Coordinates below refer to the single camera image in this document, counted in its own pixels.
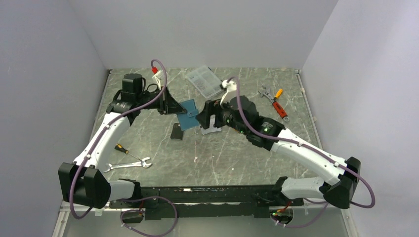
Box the clear plastic organizer box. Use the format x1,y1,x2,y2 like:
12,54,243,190
186,66,222,99

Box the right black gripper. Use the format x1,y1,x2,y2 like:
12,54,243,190
196,94,249,135

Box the black yellow screwdriver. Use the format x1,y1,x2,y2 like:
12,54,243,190
114,144,141,160

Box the purple cable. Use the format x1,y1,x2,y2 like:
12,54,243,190
69,59,178,237
226,77,376,229

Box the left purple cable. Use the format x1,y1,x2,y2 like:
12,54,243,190
69,59,178,237

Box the red handled adjustable wrench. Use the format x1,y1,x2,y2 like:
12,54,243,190
258,85,290,122

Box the silver open-end wrench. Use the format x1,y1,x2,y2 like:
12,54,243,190
104,157,152,172

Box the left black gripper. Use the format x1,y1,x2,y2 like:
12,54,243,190
136,86,186,115

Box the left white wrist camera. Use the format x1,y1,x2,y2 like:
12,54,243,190
152,67,164,88

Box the silver credit card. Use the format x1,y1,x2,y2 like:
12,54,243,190
200,126,222,135

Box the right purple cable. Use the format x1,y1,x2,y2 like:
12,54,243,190
226,77,376,229

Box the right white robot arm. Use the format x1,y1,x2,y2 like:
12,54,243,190
196,96,361,209

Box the orange handled screwdriver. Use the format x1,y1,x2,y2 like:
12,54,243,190
274,88,283,101

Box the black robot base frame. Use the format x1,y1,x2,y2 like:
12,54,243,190
109,185,304,220

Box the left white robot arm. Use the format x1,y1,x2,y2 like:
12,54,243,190
58,74,185,219

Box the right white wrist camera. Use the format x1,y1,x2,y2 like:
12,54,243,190
220,80,237,104

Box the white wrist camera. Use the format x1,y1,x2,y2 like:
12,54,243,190
152,67,164,88
220,80,237,104

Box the black credit card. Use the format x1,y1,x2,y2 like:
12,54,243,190
170,123,184,140

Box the blue card holder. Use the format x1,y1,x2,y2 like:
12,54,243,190
177,99,200,131

